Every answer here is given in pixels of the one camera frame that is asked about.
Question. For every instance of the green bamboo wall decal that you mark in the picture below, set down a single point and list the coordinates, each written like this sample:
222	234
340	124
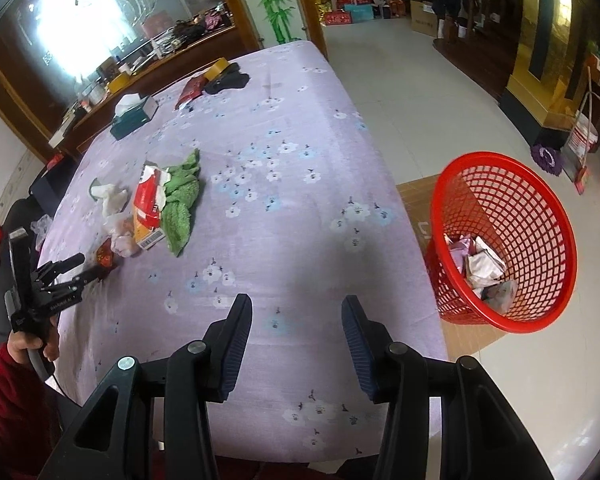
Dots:
275	0

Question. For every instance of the wooden sideboard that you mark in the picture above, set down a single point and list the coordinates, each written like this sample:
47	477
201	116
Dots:
190	55

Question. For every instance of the dark jacket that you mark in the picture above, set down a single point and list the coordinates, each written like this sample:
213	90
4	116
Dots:
447	0

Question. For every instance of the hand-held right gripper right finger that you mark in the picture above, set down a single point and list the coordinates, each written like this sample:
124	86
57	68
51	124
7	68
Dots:
360	345

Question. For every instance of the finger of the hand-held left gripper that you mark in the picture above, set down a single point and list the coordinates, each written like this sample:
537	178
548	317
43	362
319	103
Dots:
60	266
82	280

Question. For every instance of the orange box with barcode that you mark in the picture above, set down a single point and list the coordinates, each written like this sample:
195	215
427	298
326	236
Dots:
147	240

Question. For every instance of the clear crumpled plastic bag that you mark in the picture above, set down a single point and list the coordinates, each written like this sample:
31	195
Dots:
42	226

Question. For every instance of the black fabric pouch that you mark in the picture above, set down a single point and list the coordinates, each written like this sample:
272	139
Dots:
230	82

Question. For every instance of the brown tape roll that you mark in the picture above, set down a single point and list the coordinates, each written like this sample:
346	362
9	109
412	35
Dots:
215	67

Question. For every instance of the green towel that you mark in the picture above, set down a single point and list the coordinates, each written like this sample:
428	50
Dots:
180	205

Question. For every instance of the person's left forearm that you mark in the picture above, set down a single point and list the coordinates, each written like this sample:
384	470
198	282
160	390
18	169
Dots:
15	410

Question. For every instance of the red plastic mesh basket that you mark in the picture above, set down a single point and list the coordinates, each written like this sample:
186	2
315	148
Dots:
485	170

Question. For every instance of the teal gift box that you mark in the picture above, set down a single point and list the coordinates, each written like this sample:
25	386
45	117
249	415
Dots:
360	12

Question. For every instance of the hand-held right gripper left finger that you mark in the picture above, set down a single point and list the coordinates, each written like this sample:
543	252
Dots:
235	345

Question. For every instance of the white tissue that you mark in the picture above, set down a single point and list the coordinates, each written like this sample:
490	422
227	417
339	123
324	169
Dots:
163	195

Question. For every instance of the red gift box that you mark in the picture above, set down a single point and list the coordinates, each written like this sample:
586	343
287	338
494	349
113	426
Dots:
337	17

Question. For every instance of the white bucket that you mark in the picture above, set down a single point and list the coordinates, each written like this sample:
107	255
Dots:
582	137

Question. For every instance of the person's left hand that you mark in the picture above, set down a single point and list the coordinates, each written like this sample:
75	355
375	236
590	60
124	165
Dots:
19	346

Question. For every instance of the cardboard box under basket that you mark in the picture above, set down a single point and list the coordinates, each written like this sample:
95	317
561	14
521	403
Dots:
415	205

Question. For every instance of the purple mop head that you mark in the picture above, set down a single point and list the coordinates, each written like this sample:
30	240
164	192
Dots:
547	160

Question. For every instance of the dark red packet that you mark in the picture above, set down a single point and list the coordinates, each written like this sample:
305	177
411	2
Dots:
190	90

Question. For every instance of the red and white plastic bag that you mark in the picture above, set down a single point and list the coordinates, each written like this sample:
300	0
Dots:
147	200

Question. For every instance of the gold and black pillar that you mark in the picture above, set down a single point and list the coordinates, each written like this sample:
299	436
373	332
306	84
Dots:
530	60

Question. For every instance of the broom with red dustpan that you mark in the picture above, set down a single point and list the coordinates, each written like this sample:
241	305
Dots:
586	160

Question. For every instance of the teal tissue box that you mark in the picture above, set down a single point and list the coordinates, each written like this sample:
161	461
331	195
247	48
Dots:
132	117

